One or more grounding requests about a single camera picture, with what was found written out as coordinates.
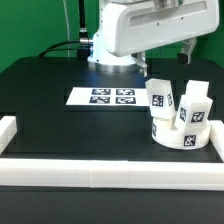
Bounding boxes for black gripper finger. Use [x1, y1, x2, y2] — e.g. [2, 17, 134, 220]
[133, 51, 148, 76]
[177, 38, 197, 65]

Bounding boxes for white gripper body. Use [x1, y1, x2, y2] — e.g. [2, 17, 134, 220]
[103, 0, 219, 57]

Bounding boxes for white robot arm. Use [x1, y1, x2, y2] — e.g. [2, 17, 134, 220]
[88, 0, 219, 73]

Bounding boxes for white marker sheet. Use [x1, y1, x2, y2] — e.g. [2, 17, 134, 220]
[66, 87, 149, 107]

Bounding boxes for white left fence bar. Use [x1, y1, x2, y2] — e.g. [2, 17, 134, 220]
[0, 116, 17, 155]

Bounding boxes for white front fence bar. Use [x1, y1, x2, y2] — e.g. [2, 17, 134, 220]
[0, 159, 224, 191]

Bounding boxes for black base cables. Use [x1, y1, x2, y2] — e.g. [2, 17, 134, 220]
[38, 0, 94, 61]

